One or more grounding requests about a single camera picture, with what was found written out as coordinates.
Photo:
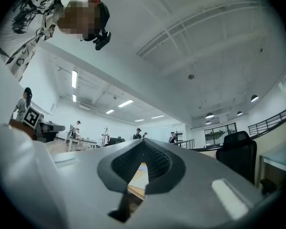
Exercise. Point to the black framed glass doors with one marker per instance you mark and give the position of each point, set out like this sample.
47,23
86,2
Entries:
219,135

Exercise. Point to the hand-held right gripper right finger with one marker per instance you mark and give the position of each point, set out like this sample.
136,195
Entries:
193,187

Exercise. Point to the black head-worn camera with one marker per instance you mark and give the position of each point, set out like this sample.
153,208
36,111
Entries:
102,40

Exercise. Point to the group of ceiling tube lights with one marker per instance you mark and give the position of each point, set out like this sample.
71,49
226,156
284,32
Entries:
74,79

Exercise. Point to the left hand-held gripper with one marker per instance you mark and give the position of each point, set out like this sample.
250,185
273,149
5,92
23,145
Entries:
32,117

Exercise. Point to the person's head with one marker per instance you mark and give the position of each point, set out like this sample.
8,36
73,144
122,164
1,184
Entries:
81,18

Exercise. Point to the black metal balcony railing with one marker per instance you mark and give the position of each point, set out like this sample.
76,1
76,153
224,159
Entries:
268,120

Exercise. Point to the white work table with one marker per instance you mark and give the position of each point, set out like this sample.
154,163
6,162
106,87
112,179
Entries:
85,141

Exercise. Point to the person's left forearm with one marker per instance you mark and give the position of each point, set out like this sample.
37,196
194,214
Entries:
21,128

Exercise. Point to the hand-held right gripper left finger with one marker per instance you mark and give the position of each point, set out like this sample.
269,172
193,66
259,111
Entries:
85,175

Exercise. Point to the short black metal railing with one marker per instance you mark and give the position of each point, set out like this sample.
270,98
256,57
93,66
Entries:
186,142

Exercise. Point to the round ceiling sensor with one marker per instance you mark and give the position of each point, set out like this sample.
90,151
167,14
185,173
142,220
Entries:
191,76

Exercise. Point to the black dome pendant lamp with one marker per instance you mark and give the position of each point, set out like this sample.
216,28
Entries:
239,113
209,115
254,98
208,122

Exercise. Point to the black mesh office chair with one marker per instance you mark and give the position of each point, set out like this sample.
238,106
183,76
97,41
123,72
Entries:
238,151
115,141

